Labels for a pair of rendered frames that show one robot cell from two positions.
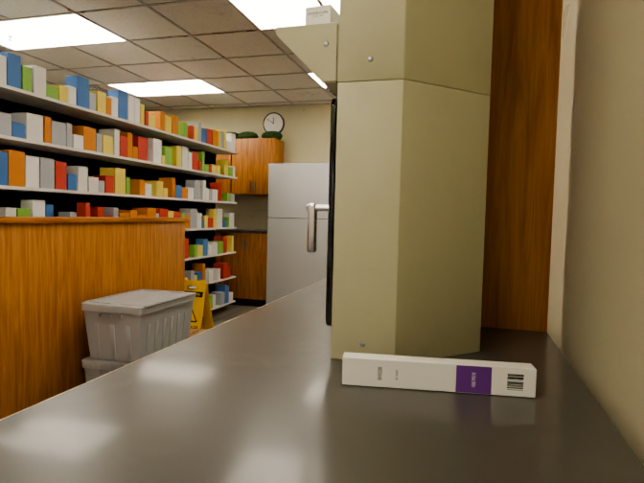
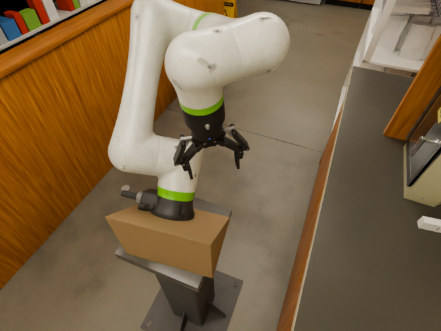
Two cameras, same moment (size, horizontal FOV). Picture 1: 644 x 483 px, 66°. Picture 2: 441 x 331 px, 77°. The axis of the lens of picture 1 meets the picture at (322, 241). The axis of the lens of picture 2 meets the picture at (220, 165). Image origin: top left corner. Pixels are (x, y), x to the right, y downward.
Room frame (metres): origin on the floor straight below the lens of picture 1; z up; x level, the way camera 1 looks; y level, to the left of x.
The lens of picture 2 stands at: (0.12, 0.63, 1.87)
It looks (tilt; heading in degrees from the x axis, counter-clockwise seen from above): 49 degrees down; 8
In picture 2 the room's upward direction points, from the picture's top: straight up
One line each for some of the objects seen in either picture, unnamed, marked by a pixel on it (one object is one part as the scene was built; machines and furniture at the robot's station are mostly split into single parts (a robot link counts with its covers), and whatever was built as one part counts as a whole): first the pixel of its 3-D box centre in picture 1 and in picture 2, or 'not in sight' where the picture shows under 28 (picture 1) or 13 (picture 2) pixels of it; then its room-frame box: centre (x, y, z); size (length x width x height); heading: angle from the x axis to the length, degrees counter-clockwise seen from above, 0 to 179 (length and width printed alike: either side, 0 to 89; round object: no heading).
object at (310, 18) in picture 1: (322, 27); not in sight; (0.96, 0.01, 1.54); 0.05 x 0.05 x 0.06; 69
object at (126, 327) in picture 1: (142, 323); not in sight; (3.06, 1.09, 0.49); 0.60 x 0.42 x 0.33; 164
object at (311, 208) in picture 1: (320, 226); (422, 147); (0.91, 0.00, 1.17); 0.05 x 0.03 x 0.10; 74
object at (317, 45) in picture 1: (330, 79); not in sight; (1.02, -0.01, 1.46); 0.32 x 0.12 x 0.10; 164
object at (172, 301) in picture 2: not in sight; (188, 277); (0.59, 0.85, 0.45); 0.48 x 0.48 x 0.90; 76
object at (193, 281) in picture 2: not in sight; (176, 232); (0.59, 0.85, 0.92); 0.32 x 0.32 x 0.04; 76
